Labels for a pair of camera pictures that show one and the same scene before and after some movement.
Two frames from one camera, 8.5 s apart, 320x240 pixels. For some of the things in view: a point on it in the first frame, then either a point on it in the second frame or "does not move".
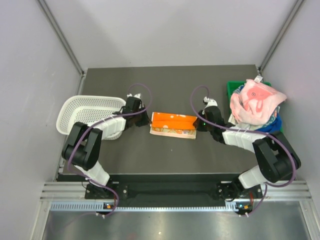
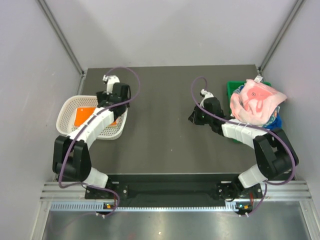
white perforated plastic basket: x=87 y=109 does not move
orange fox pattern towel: x=174 y=124 → x=83 y=114
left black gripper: x=145 y=121 → x=102 y=96
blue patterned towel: x=274 y=125 does not move
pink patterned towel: x=255 y=102 does not move
